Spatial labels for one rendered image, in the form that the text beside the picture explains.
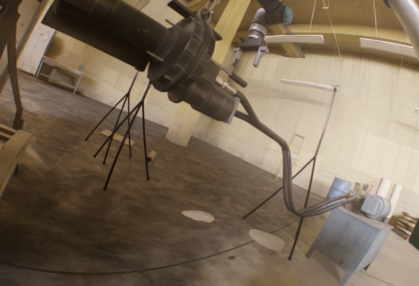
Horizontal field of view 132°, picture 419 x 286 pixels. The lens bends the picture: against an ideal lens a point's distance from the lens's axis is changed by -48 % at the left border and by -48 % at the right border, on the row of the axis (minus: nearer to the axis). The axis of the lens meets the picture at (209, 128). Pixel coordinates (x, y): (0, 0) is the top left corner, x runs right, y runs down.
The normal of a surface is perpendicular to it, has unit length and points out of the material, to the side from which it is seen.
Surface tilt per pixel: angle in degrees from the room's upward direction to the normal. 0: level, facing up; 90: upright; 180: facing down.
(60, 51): 90
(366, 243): 90
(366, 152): 90
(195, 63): 110
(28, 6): 94
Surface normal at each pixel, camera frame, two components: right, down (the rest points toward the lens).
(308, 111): -0.67, -0.29
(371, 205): -0.87, -0.37
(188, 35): -0.37, -0.22
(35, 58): 0.63, 0.25
